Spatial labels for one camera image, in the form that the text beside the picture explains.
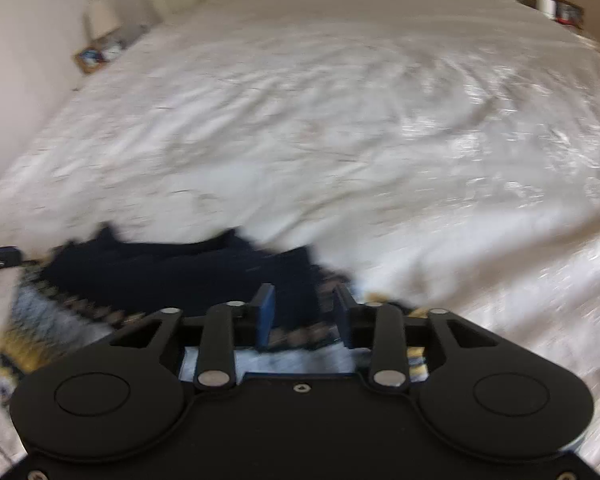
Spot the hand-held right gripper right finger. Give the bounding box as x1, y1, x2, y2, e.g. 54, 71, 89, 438
332, 284, 501, 391

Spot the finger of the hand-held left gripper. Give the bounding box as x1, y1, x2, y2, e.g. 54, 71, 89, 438
0, 246, 26, 281

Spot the cream embroidered bedspread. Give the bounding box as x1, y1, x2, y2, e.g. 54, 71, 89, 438
0, 0, 600, 477

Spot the white table lamp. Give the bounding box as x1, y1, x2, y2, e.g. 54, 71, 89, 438
82, 0, 122, 42

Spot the dark picture frame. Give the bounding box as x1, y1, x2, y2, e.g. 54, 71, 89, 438
554, 0, 587, 29

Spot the wooden photo frame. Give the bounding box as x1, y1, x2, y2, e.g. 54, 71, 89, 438
72, 44, 110, 75

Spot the patterned knit sweater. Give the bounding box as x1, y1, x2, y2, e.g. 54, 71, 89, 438
0, 222, 429, 407

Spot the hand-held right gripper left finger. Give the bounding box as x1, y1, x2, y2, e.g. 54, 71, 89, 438
107, 282, 277, 392

